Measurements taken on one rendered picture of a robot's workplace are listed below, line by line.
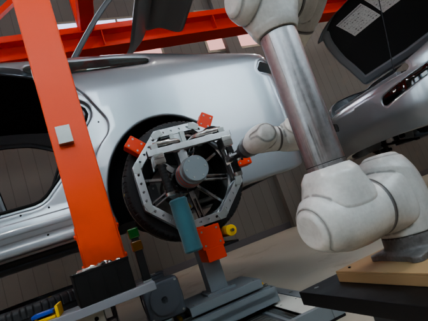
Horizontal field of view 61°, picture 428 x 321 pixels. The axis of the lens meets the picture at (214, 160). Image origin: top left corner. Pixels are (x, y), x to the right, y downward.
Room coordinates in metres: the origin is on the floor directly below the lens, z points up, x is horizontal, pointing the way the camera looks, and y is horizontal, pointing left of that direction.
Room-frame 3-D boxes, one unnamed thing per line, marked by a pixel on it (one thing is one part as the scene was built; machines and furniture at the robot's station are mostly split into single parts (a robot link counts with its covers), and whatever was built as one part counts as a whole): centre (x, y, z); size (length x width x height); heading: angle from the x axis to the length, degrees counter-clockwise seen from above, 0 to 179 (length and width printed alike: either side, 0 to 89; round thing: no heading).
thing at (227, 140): (1.75, -0.08, 0.93); 0.09 x 0.05 x 0.05; 20
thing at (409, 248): (1.03, -0.46, 0.36); 0.22 x 0.18 x 0.06; 108
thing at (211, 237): (1.92, 0.17, 0.48); 0.16 x 0.12 x 0.17; 20
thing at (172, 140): (1.73, 0.20, 1.03); 0.19 x 0.18 x 0.11; 20
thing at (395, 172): (1.02, -0.43, 0.50); 0.18 x 0.16 x 0.22; 117
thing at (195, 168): (1.81, 0.13, 0.85); 0.21 x 0.14 x 0.14; 20
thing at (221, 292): (2.04, 0.21, 0.32); 0.40 x 0.30 x 0.28; 110
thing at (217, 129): (1.80, 0.02, 1.03); 0.19 x 0.18 x 0.11; 20
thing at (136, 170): (1.88, 0.15, 0.85); 0.54 x 0.07 x 0.54; 110
